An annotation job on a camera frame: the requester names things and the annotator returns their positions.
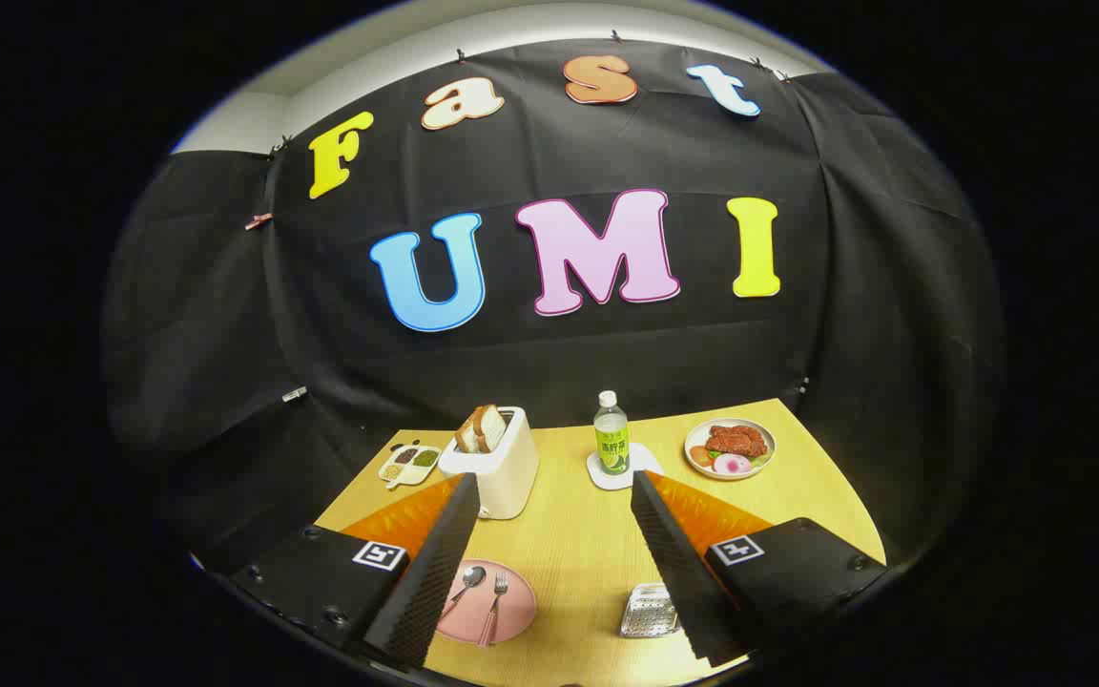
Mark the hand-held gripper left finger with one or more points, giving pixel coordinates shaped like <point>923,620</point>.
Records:
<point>435,572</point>

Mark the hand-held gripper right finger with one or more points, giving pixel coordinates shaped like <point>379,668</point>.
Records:
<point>683,572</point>

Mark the perforated metal basket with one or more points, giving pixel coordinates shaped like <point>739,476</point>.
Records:
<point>645,611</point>

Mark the pink round plate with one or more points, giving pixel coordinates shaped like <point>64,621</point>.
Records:
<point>516,611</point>

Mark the divided white condiment dish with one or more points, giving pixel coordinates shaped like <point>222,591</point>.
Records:
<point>411,465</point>

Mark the orange carrot slice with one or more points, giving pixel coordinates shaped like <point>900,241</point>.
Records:
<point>700,455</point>

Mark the pink round food slice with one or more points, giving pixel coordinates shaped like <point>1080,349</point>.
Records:
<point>733,465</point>

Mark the white square coaster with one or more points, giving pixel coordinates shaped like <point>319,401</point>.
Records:
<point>607,481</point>

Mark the white toaster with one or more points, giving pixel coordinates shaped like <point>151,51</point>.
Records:
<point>507,477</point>

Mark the toasted bread slice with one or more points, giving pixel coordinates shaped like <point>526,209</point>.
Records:
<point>492,427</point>
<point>468,436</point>

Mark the green label drink bottle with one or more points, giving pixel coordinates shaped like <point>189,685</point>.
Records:
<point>611,448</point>

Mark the red fried meat piece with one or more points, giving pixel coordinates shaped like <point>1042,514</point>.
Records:
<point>737,440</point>

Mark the white food plate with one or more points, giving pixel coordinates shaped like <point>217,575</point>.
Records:
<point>767,441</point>

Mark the silver cloth clip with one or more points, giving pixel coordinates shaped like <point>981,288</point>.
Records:
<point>294,393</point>

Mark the black backdrop cloth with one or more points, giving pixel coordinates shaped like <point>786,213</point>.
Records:
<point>559,363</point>

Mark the pink cloth clip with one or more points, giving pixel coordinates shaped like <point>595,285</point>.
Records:
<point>259,221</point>

